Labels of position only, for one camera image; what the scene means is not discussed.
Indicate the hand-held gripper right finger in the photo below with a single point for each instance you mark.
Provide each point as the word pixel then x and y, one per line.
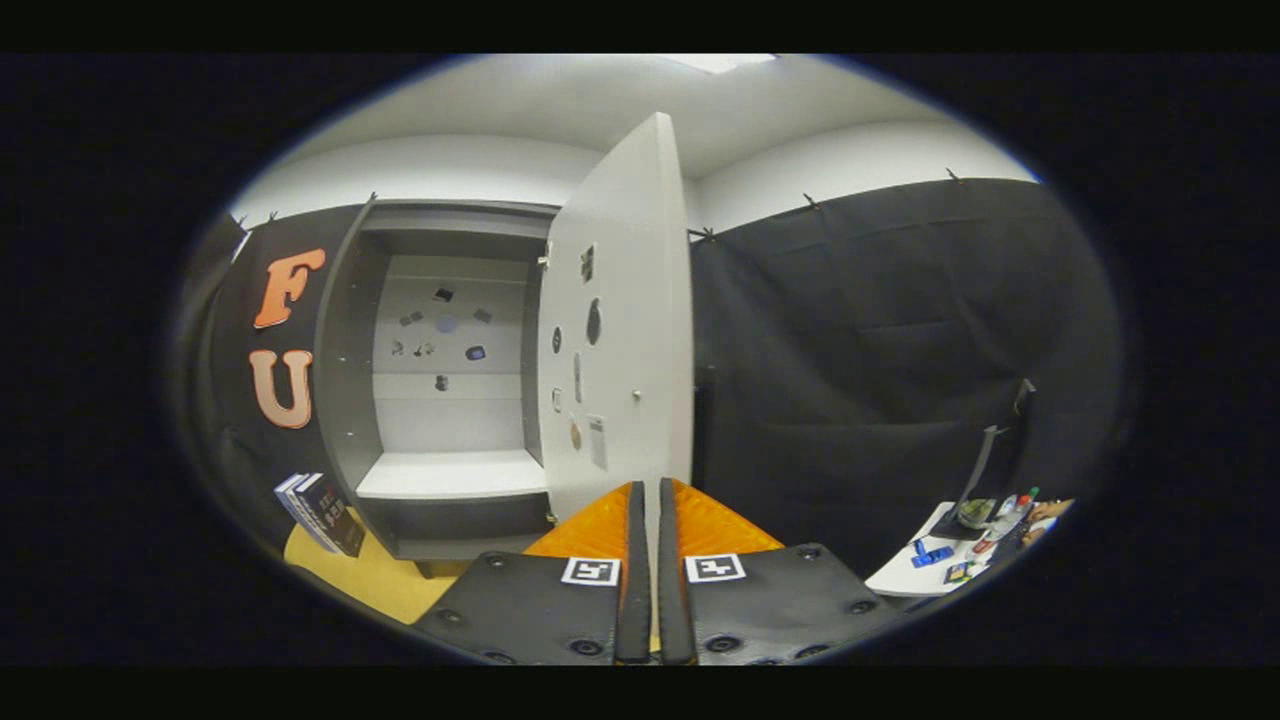
pixel 676 580

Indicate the white side table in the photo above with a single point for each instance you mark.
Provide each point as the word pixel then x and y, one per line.
pixel 900 575

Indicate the black backdrop cloth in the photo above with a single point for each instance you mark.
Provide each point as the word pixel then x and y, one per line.
pixel 850 350

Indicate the dark cover book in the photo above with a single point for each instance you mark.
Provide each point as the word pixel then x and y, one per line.
pixel 335 515

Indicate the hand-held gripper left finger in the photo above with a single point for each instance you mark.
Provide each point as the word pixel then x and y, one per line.
pixel 632 580

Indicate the small blue box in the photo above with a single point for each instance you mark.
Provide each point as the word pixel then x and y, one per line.
pixel 933 553

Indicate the black tilted stand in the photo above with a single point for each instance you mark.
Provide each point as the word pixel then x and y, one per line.
pixel 975 480

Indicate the grey cabinet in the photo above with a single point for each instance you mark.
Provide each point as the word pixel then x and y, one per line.
pixel 345 380

